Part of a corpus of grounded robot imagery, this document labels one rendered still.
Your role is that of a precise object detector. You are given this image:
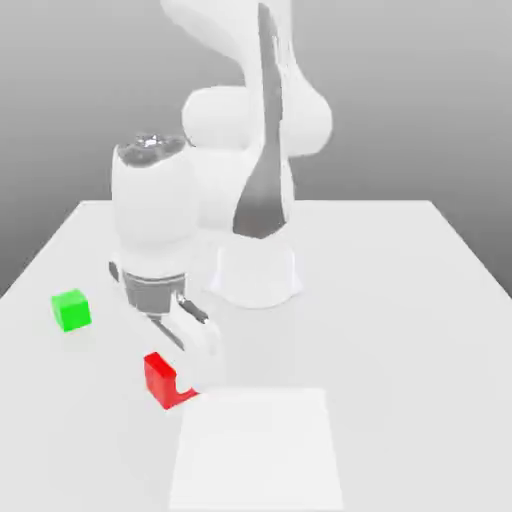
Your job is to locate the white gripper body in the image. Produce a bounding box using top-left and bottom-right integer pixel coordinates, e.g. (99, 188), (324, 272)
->
(147, 306), (224, 376)

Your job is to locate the small red cube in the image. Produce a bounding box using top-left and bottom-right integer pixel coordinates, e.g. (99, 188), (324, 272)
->
(143, 351), (200, 411)

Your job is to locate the small green cube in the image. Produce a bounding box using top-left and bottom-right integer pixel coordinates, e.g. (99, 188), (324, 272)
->
(50, 288), (93, 333)

